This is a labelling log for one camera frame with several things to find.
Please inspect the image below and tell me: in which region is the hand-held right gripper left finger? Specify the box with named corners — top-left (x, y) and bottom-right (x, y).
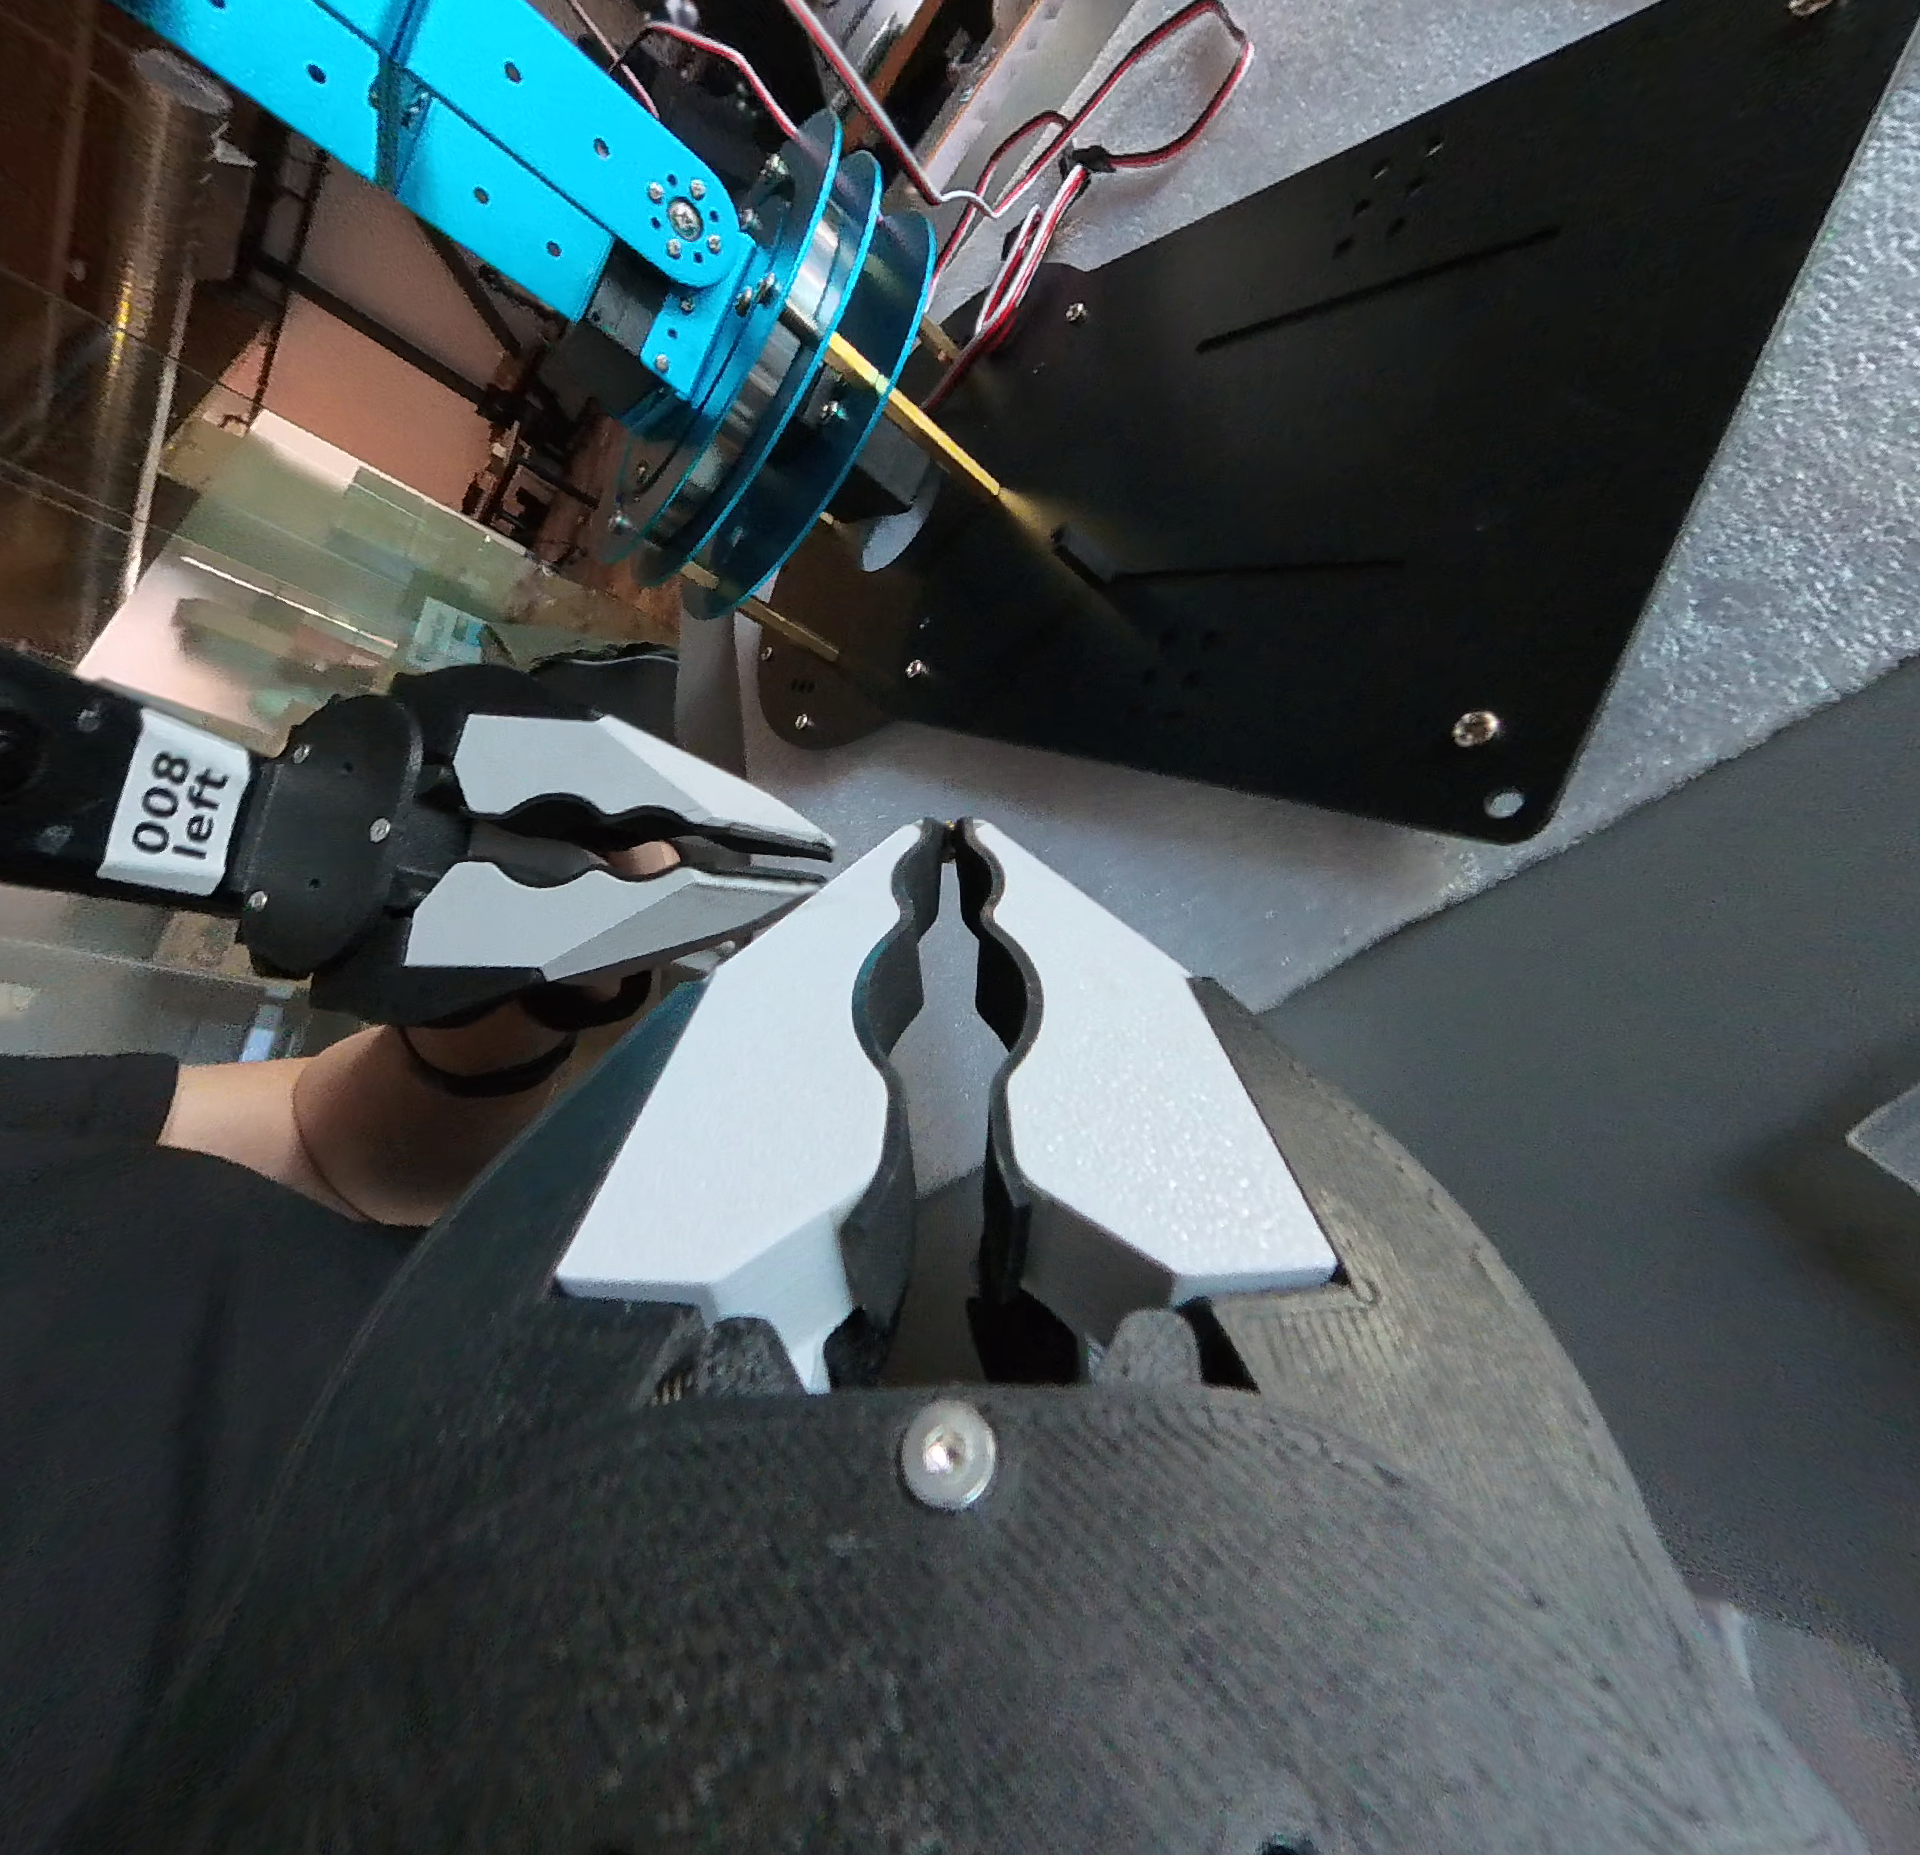
top-left (555, 818), bottom-right (954, 1395)

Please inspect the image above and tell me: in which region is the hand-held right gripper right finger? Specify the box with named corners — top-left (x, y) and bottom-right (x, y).
top-left (956, 818), bottom-right (1339, 1350)

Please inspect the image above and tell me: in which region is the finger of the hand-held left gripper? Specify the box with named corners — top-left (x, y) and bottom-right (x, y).
top-left (409, 856), bottom-right (831, 989)
top-left (463, 712), bottom-right (837, 861)

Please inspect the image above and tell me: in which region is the blue toy robot arm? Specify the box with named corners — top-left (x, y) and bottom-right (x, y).
top-left (32, 0), bottom-right (1008, 642)

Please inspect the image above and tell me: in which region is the black triangular base plate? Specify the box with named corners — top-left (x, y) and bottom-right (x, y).
top-left (742, 0), bottom-right (1920, 843)

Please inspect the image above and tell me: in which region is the person's left forearm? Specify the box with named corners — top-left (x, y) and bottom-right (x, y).
top-left (177, 1057), bottom-right (325, 1213)

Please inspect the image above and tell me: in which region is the dark grey desk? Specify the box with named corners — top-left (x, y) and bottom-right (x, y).
top-left (1253, 669), bottom-right (1920, 1648)

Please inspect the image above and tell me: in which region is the person's left hand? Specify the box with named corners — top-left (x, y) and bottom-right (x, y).
top-left (289, 982), bottom-right (650, 1229)

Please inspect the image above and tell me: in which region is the white foam sheet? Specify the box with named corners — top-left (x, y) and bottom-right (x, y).
top-left (676, 0), bottom-right (1920, 1204)

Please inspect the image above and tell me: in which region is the person's black clothing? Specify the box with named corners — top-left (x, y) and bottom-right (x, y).
top-left (0, 1052), bottom-right (498, 1855)

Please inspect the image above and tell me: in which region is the red black servo wire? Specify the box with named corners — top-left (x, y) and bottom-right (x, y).
top-left (959, 0), bottom-right (1258, 375)
top-left (620, 0), bottom-right (993, 226)

